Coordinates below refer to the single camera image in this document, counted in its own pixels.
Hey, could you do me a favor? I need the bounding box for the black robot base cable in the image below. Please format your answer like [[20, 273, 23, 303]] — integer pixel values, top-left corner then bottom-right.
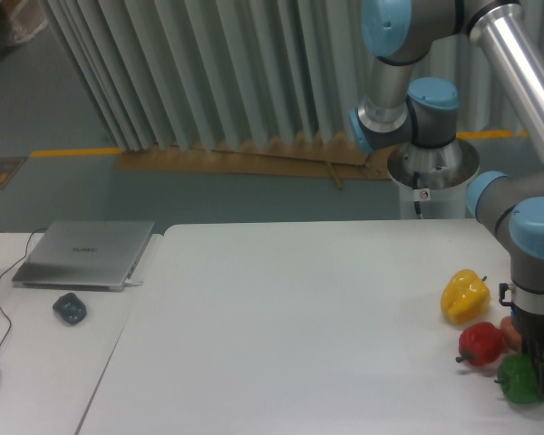
[[411, 170, 424, 220]]

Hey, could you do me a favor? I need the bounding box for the silver closed laptop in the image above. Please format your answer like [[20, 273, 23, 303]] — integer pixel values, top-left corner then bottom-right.
[[12, 220, 154, 291]]

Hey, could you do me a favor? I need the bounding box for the black mouse cable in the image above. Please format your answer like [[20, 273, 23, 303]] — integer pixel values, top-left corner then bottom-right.
[[0, 227, 49, 365]]

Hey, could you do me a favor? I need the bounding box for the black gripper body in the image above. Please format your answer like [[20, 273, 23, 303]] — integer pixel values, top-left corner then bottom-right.
[[510, 305, 544, 347]]

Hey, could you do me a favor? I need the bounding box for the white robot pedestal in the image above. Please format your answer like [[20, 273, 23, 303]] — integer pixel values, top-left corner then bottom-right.
[[387, 139, 480, 219]]

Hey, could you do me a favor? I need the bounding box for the brown egg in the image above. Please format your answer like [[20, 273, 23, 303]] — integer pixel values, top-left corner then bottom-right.
[[500, 316, 522, 353]]

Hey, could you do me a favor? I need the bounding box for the grey pleated curtain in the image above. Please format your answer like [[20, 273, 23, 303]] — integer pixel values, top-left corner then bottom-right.
[[43, 1, 544, 151]]

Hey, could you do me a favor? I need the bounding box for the yellow bell pepper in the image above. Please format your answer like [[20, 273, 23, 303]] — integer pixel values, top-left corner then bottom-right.
[[440, 269, 491, 324]]

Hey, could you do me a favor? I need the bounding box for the flat brown cardboard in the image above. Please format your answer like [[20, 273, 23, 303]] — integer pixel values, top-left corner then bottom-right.
[[114, 136, 394, 189]]

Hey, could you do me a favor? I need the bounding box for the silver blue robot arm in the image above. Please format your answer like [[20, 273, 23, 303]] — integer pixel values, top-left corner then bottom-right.
[[349, 1, 544, 398]]

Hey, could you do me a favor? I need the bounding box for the red bell pepper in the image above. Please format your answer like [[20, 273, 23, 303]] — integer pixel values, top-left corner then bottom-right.
[[455, 322, 505, 367]]

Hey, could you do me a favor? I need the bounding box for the green bell pepper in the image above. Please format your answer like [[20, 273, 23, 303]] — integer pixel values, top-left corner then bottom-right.
[[494, 353, 544, 404]]

